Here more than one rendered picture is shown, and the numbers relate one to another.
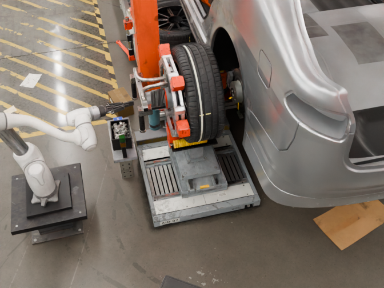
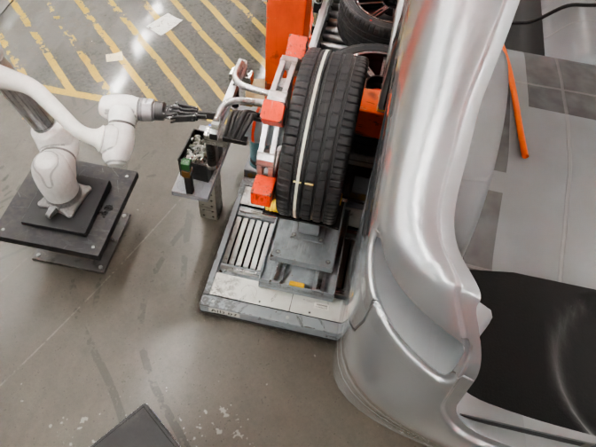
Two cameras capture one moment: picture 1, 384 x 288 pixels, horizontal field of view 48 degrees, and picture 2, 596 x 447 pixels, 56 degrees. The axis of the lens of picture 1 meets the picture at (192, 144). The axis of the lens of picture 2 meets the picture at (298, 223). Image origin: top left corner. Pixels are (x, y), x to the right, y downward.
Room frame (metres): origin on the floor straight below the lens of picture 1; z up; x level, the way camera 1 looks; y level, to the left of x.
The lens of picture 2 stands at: (0.85, -0.51, 2.45)
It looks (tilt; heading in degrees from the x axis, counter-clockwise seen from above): 55 degrees down; 21
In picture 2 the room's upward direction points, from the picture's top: 6 degrees clockwise
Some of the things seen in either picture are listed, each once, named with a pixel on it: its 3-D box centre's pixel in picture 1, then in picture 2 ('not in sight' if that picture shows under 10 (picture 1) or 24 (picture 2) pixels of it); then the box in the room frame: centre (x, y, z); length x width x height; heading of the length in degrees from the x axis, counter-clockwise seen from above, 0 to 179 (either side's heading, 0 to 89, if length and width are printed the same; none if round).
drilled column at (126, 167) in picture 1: (124, 156); (208, 186); (2.31, 0.54, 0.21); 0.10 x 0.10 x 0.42; 14
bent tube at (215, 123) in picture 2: (155, 88); (243, 106); (2.15, 0.23, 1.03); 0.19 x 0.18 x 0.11; 104
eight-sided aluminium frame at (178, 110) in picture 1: (171, 97); (280, 129); (2.28, 0.14, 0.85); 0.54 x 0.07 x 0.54; 14
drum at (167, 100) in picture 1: (161, 99); (262, 126); (2.26, 0.21, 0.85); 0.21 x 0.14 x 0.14; 104
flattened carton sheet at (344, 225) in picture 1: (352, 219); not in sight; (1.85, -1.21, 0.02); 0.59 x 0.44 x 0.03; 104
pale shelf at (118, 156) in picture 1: (121, 139); (203, 161); (2.28, 0.53, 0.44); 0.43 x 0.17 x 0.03; 14
